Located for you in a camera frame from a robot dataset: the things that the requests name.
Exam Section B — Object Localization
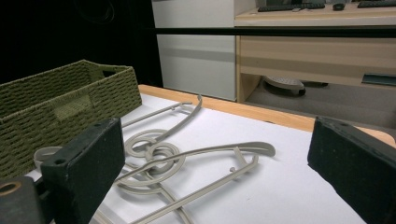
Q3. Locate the white table sheet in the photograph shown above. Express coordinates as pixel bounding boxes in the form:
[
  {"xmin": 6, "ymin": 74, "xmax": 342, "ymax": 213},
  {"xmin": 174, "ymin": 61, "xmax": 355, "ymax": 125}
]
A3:
[{"xmin": 24, "ymin": 92, "xmax": 367, "ymax": 224}]

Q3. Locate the black keyboard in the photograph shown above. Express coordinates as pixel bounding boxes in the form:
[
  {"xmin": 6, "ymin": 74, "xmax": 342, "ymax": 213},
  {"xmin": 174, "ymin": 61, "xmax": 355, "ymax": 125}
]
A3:
[
  {"xmin": 257, "ymin": 3, "xmax": 326, "ymax": 13},
  {"xmin": 357, "ymin": 0, "xmax": 396, "ymax": 8}
]

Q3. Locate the grey plastic hanger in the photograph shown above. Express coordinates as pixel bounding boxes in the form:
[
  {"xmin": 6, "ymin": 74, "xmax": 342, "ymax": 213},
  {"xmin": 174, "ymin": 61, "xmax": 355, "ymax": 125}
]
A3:
[
  {"xmin": 115, "ymin": 141, "xmax": 277, "ymax": 224},
  {"xmin": 120, "ymin": 94, "xmax": 204, "ymax": 158},
  {"xmin": 33, "ymin": 143, "xmax": 194, "ymax": 224}
]

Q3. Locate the green woven basket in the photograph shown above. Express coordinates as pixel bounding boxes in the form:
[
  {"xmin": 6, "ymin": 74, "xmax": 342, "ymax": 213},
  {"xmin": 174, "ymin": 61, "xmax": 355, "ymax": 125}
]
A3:
[{"xmin": 0, "ymin": 59, "xmax": 143, "ymax": 180}]

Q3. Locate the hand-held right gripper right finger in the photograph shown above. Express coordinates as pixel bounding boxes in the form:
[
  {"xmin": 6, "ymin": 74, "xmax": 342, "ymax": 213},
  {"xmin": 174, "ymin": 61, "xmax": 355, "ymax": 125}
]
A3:
[{"xmin": 307, "ymin": 116, "xmax": 396, "ymax": 224}]

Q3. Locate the light wooden desk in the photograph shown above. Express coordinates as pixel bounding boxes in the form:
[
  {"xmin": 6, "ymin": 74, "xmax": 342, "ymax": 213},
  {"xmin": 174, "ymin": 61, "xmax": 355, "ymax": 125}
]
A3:
[{"xmin": 233, "ymin": 0, "xmax": 396, "ymax": 104}]

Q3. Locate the white cabinet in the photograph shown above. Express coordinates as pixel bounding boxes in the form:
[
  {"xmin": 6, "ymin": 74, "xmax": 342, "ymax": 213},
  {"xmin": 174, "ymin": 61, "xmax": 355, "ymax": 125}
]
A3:
[{"xmin": 151, "ymin": 0, "xmax": 258, "ymax": 102}]

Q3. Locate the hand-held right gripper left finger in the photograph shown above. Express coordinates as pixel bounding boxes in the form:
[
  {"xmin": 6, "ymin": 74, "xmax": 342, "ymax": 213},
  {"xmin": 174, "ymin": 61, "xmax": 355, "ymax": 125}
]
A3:
[{"xmin": 40, "ymin": 117, "xmax": 126, "ymax": 224}]

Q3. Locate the round grey disc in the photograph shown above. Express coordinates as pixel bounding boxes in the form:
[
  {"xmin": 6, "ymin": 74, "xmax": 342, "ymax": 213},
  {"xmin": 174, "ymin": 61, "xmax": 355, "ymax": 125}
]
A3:
[{"xmin": 263, "ymin": 76, "xmax": 306, "ymax": 96}]

